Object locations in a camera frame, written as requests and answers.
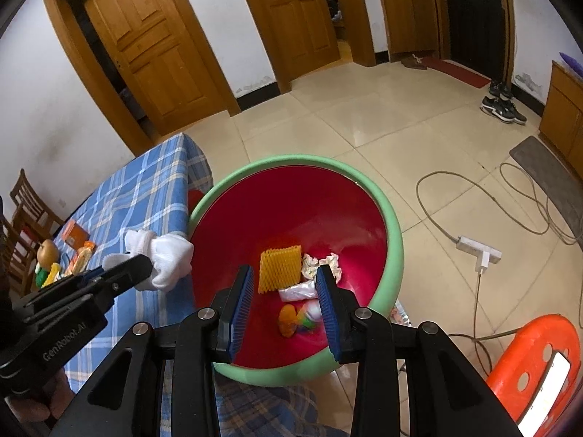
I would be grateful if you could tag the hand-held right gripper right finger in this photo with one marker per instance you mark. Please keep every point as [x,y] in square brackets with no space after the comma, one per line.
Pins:
[329,314]

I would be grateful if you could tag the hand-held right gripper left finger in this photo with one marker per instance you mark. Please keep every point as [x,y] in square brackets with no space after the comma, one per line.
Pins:
[241,314]

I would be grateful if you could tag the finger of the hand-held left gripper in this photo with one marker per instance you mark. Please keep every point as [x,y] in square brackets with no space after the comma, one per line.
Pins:
[127,273]
[68,284]

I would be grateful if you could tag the white sock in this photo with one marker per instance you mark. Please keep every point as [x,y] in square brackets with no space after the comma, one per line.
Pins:
[171,259]
[114,261]

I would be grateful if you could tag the small yellow foam net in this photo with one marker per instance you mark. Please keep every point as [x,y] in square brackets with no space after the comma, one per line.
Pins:
[53,273]

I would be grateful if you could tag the orange snack packet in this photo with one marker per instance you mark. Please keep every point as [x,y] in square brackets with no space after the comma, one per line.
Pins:
[82,257]

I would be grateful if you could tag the orange knit sock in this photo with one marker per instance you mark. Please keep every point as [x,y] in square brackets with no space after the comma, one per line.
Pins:
[288,321]

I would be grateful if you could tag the orange cardboard box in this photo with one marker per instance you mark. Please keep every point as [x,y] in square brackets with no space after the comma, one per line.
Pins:
[75,232]

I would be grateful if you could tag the large yellow foam net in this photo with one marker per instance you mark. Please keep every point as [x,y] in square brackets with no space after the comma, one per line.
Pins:
[278,268]

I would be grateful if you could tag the red bin with green rim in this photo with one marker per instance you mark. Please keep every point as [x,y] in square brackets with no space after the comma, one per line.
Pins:
[296,209]

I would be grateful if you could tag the person's left hand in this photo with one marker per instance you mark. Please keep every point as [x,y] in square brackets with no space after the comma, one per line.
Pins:
[41,398]

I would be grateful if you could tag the colourful crumpled wrapper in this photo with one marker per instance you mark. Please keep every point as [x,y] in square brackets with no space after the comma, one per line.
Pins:
[310,314]

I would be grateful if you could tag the clear plastic bag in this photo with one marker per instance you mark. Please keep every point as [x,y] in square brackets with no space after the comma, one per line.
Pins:
[296,292]

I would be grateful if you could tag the printed plastic bag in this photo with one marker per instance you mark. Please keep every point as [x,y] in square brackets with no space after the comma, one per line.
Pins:
[401,314]

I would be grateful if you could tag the blue plaid tablecloth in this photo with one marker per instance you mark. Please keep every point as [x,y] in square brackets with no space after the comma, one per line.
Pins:
[136,191]

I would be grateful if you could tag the white power strip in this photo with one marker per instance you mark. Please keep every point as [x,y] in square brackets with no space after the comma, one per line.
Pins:
[473,243]

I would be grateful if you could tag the white charger plug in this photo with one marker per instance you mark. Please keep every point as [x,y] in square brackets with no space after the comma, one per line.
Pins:
[483,264]

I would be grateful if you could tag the orange plastic stool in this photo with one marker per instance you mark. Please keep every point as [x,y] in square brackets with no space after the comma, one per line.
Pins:
[505,368]

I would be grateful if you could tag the panelled wooden door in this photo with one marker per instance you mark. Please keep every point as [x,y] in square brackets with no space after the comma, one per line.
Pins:
[296,22]
[150,54]

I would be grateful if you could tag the white phone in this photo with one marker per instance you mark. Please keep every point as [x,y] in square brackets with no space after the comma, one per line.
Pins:
[546,391]

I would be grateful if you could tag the grey floor mat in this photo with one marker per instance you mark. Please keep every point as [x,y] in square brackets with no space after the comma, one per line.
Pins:
[542,173]

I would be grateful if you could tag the brown slippers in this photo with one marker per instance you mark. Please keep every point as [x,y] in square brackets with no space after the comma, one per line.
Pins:
[414,61]

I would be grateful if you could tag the black sneaker pair white soles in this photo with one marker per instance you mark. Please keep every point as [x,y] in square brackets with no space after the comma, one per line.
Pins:
[503,110]

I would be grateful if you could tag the red doormat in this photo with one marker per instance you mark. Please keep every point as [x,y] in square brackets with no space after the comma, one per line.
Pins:
[460,72]

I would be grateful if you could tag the dark shoe pair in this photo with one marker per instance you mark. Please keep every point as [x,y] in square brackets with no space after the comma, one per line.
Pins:
[501,90]

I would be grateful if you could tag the wooden cabinet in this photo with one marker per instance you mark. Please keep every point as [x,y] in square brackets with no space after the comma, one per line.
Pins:
[564,109]

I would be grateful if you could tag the dark entrance door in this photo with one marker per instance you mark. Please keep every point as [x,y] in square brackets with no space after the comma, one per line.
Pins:
[473,18]

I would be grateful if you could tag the purple object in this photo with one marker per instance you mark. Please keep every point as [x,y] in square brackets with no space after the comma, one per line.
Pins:
[571,63]

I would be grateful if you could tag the wooden door frame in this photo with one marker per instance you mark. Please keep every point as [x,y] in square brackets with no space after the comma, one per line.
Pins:
[213,61]
[355,22]

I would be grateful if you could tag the low wooden wall panel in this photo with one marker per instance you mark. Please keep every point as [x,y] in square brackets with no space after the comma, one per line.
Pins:
[405,18]

